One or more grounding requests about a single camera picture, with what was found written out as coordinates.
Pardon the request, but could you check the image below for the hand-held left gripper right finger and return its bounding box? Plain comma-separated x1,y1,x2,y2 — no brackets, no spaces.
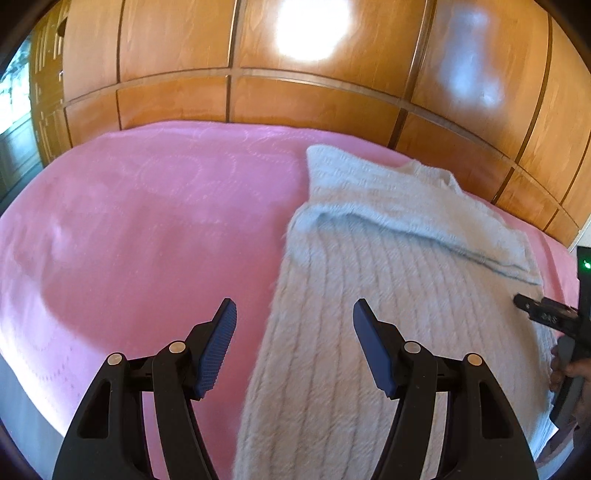
353,298,539,480

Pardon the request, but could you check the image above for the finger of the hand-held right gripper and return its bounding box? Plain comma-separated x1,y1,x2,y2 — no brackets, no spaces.
513,294,579,336

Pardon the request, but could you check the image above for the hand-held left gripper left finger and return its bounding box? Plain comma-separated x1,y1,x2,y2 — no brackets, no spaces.
52,298,238,480

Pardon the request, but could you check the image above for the white knit sweater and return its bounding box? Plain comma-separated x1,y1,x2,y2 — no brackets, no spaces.
235,144,560,480

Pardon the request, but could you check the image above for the person's right hand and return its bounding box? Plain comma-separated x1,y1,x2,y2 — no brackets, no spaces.
549,346,591,393

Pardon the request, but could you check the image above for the pink blanket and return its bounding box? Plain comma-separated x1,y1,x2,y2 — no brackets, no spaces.
0,119,583,480

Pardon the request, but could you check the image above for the wooden wardrobe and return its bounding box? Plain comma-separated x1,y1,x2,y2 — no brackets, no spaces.
28,0,591,247

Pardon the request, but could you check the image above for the window with wooden frame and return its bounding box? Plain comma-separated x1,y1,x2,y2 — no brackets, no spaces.
0,39,47,197

